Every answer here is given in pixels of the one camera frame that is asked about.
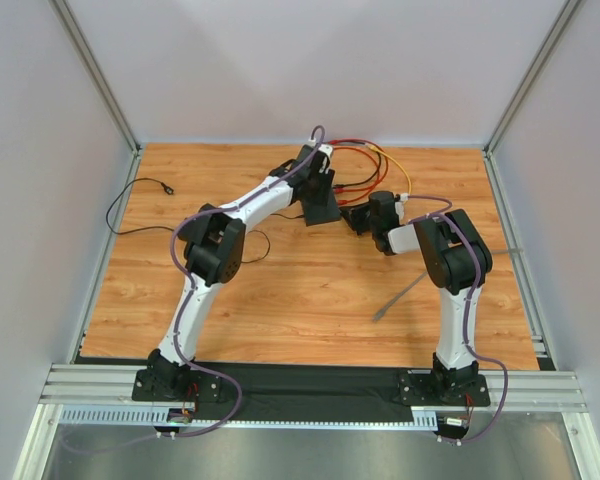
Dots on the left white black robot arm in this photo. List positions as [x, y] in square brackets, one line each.
[207, 247]

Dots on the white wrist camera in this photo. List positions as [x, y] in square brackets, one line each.
[323, 149]
[399, 205]

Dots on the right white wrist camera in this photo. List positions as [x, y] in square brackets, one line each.
[399, 205]

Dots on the black network switch box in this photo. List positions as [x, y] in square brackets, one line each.
[316, 215]

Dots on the aluminium frame post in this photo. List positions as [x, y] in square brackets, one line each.
[558, 28]
[80, 43]

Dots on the right aluminium frame post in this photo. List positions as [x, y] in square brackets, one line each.
[558, 28]

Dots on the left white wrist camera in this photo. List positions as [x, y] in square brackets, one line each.
[323, 149]

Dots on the front aluminium rail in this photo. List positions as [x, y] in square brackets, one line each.
[528, 391]

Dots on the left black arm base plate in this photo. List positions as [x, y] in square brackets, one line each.
[182, 386]

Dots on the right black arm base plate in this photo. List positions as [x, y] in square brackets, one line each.
[426, 388]

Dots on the black cloth strip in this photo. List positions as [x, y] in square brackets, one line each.
[304, 393]

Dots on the left aluminium frame post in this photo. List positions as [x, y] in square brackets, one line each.
[80, 43]

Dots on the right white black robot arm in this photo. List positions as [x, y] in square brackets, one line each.
[457, 261]

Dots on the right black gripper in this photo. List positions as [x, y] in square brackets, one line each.
[361, 219]

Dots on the grey slotted cable duct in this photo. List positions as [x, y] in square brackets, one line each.
[163, 417]

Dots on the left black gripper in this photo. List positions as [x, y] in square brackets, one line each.
[320, 201]

